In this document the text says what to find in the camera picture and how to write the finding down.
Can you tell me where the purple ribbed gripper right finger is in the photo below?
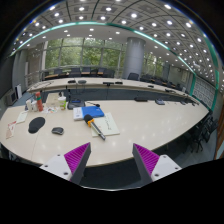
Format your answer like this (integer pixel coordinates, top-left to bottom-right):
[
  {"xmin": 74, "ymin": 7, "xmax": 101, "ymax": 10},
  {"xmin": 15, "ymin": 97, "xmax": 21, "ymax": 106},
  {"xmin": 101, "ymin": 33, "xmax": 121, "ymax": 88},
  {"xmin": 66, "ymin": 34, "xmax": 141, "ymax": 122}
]
[{"xmin": 131, "ymin": 143, "xmax": 183, "ymax": 184}]

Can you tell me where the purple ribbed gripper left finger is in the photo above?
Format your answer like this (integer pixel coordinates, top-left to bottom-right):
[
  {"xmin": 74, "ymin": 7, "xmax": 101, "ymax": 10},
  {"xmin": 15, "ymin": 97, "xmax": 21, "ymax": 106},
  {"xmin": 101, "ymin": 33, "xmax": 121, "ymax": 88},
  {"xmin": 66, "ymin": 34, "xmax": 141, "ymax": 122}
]
[{"xmin": 39, "ymin": 142, "xmax": 92, "ymax": 185}]

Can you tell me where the black computer mouse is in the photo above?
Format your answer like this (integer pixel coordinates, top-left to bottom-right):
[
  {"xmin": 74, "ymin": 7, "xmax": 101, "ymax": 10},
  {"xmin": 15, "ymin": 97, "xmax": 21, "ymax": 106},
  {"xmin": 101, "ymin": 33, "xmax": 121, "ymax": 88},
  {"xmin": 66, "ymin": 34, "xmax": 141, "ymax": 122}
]
[{"xmin": 51, "ymin": 127, "xmax": 64, "ymax": 135}]

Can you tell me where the black round mouse pad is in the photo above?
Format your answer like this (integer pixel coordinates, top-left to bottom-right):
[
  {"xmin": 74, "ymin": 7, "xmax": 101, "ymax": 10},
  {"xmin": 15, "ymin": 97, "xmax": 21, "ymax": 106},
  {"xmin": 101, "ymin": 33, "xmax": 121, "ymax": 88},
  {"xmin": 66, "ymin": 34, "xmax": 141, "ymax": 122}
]
[{"xmin": 28, "ymin": 117, "xmax": 45, "ymax": 134}]

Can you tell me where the black microphone with yellow band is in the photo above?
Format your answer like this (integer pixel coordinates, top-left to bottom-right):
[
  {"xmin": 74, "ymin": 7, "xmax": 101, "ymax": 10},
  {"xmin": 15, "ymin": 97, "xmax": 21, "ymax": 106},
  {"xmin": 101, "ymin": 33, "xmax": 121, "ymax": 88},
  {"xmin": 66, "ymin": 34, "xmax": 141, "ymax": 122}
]
[{"xmin": 84, "ymin": 114, "xmax": 106, "ymax": 140}]

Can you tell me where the white paper sheet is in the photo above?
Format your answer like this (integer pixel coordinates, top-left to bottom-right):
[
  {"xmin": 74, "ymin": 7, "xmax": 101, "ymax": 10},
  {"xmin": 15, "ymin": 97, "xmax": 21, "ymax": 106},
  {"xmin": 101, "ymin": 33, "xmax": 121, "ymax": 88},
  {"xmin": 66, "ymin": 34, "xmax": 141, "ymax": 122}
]
[{"xmin": 94, "ymin": 113, "xmax": 120, "ymax": 136}]

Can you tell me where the black desk phone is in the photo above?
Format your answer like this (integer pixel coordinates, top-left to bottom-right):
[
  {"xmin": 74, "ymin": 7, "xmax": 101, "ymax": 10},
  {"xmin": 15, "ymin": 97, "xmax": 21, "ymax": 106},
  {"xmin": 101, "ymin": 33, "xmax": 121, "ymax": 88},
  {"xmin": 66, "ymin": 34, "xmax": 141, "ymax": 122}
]
[{"xmin": 67, "ymin": 100, "xmax": 85, "ymax": 110}]

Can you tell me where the white cup with green label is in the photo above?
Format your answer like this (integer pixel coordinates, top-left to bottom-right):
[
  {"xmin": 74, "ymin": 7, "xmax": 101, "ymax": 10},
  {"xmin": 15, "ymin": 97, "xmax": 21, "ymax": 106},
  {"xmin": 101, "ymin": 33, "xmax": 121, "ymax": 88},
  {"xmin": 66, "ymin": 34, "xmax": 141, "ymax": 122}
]
[{"xmin": 58, "ymin": 96, "xmax": 66, "ymax": 110}]

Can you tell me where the white booklet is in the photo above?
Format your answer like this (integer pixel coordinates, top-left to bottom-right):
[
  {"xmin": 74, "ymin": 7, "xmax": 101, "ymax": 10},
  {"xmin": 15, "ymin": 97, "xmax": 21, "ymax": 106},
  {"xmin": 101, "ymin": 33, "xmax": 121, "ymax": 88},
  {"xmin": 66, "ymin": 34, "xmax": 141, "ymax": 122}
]
[{"xmin": 16, "ymin": 111, "xmax": 28, "ymax": 124}]

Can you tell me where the red white leaflet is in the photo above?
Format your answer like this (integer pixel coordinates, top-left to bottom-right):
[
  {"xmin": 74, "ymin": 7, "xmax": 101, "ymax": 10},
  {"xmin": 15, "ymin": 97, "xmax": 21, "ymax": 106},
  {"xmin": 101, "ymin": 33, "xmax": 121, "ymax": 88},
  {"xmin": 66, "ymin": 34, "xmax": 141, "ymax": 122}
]
[{"xmin": 6, "ymin": 121, "xmax": 16, "ymax": 139}]

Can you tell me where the orange red bottle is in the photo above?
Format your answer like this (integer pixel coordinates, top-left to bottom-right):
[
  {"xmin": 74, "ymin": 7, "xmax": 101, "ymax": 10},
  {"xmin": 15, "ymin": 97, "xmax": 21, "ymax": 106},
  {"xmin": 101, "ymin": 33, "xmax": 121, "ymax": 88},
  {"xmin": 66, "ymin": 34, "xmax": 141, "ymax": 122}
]
[{"xmin": 35, "ymin": 92, "xmax": 43, "ymax": 112}]

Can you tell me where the black office chair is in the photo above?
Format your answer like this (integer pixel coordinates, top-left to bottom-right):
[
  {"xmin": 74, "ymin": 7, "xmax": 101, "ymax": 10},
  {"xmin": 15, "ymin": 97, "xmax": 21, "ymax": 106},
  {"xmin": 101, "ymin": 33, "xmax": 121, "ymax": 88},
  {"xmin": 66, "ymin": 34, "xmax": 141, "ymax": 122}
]
[{"xmin": 128, "ymin": 73, "xmax": 139, "ymax": 81}]

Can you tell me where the grey round pillar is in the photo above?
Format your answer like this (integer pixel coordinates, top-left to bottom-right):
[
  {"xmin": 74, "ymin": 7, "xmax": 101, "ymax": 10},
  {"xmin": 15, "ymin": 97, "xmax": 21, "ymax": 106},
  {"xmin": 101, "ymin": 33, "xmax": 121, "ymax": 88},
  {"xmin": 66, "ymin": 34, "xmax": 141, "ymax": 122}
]
[{"xmin": 122, "ymin": 37, "xmax": 145, "ymax": 79}]

